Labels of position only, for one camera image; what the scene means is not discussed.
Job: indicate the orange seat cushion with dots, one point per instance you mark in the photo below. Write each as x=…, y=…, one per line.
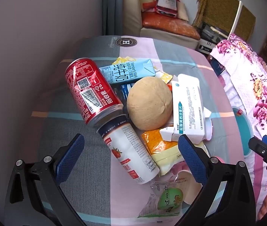
x=168, y=26

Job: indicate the white pole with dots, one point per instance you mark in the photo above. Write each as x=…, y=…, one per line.
x=234, y=18

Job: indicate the pink snack wrapper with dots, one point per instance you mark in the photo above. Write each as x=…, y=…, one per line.
x=174, y=167

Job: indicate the yellow patterned hanging cloth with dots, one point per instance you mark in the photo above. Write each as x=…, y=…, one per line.
x=215, y=7

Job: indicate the grey curtain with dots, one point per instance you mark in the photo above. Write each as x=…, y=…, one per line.
x=112, y=4

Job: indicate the clear plastic water bottle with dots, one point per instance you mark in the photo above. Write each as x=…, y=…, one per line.
x=121, y=91

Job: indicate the stack of black electronics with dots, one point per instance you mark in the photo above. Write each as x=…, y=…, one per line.
x=208, y=31

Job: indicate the pink floral quilt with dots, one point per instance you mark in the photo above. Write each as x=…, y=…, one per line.
x=253, y=80

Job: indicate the red gift bag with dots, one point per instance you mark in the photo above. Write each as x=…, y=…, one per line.
x=166, y=0

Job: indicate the beige leather sofa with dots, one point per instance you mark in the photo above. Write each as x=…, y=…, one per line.
x=131, y=11

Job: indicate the yellow patterned paper napkin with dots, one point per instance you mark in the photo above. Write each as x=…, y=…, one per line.
x=165, y=76

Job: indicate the plain beige pillow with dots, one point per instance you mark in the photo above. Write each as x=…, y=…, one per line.
x=183, y=11

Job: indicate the round tan bread bun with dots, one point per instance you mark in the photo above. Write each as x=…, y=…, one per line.
x=147, y=103

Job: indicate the plaid bed sheet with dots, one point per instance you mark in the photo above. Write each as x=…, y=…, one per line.
x=77, y=122

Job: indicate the white strawberry yogurt bottle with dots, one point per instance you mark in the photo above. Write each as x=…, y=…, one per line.
x=126, y=150

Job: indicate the red soda can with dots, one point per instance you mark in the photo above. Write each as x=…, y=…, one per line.
x=88, y=89

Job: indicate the beige paper cup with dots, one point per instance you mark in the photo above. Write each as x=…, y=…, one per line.
x=190, y=190

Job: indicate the orange and yellow snack wrapper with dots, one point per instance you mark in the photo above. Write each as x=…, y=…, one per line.
x=157, y=143

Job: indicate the clear packet with green pastry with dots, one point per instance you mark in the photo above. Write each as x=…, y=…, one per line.
x=168, y=200

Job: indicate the white medicine box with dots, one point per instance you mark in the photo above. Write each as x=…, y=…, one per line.
x=187, y=103

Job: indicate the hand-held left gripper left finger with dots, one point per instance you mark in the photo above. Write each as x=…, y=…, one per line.
x=70, y=160

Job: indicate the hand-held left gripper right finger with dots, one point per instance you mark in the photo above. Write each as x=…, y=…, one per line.
x=192, y=160

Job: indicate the red-orange wafer wrapper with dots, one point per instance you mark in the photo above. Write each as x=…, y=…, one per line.
x=170, y=87

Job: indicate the light blue milk carton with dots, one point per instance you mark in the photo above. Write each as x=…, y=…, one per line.
x=128, y=71

